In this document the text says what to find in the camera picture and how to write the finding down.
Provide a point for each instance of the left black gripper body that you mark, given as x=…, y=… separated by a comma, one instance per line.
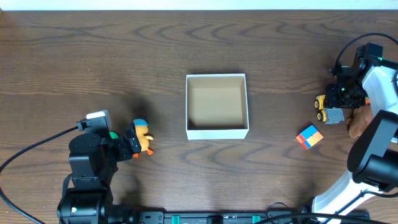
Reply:
x=133, y=144

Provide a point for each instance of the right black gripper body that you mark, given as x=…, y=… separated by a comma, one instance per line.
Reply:
x=333, y=97

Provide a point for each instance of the green round spinner toy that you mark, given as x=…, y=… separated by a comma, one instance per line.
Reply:
x=113, y=135

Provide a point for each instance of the orange duck toy blue hat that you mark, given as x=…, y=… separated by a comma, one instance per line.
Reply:
x=141, y=129

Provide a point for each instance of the brown plush toy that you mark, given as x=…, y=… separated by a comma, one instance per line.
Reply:
x=358, y=123

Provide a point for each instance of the yellow grey toy truck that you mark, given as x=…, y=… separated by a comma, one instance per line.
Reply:
x=327, y=115

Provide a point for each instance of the multicoloured puzzle cube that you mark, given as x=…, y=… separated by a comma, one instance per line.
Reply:
x=309, y=137

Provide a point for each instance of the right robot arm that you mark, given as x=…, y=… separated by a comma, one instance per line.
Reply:
x=372, y=166

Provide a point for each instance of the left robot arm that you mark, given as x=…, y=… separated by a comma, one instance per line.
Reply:
x=87, y=196

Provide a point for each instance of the white cardboard box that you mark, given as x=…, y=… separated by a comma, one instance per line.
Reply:
x=216, y=106

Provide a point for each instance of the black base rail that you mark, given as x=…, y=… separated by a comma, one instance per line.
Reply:
x=211, y=218

